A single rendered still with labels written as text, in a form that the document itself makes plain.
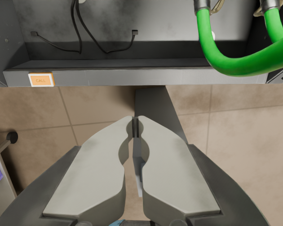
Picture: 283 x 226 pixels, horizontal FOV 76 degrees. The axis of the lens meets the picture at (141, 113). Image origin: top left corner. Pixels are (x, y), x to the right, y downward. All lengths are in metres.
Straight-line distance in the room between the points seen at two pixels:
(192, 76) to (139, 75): 0.13
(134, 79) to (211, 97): 1.21
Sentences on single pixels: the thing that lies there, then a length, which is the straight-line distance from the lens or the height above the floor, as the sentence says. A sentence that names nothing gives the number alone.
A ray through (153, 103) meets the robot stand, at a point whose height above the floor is 0.31.
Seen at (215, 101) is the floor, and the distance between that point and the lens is 1.62.
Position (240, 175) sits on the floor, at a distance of 2.25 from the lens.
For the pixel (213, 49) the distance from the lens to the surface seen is 0.20.
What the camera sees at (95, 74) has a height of 0.95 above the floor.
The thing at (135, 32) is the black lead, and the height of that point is 0.84.
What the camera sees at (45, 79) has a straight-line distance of 0.47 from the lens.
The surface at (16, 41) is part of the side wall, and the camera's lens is 0.60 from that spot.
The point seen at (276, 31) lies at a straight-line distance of 0.26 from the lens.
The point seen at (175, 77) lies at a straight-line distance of 0.44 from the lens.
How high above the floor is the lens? 1.37
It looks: 63 degrees down
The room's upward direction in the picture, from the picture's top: 178 degrees clockwise
